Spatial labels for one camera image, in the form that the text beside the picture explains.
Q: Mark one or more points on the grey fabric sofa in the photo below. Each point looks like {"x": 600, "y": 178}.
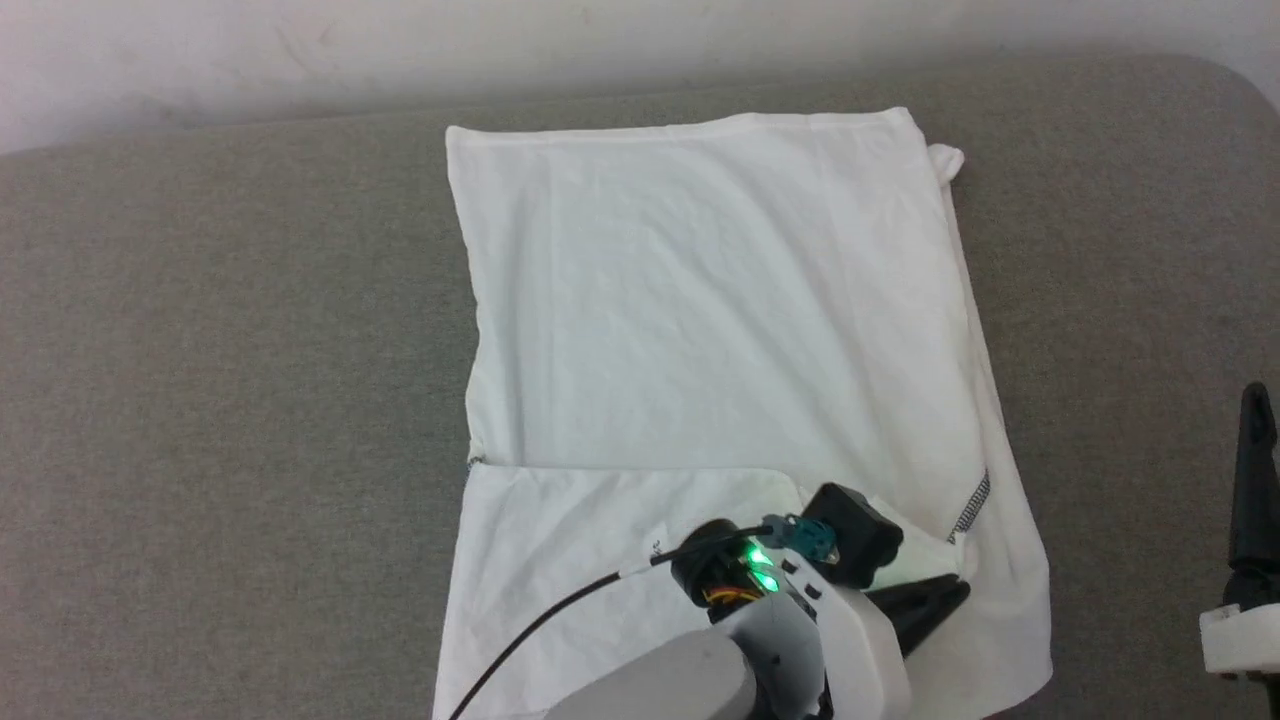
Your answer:
{"x": 200, "y": 400}

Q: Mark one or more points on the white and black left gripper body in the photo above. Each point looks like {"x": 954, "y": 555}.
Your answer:
{"x": 855, "y": 650}

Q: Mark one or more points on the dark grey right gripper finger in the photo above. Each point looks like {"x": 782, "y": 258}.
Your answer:
{"x": 1255, "y": 500}

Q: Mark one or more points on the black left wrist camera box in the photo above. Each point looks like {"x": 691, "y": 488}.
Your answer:
{"x": 850, "y": 535}

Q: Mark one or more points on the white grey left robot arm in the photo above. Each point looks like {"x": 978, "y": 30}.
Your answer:
{"x": 660, "y": 680}

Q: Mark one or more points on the white garment with grey stitching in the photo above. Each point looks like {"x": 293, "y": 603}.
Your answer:
{"x": 700, "y": 300}

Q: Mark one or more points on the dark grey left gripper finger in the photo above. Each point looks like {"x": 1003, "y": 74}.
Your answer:
{"x": 925, "y": 605}

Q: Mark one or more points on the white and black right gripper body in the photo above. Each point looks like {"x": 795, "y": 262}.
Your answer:
{"x": 1245, "y": 640}

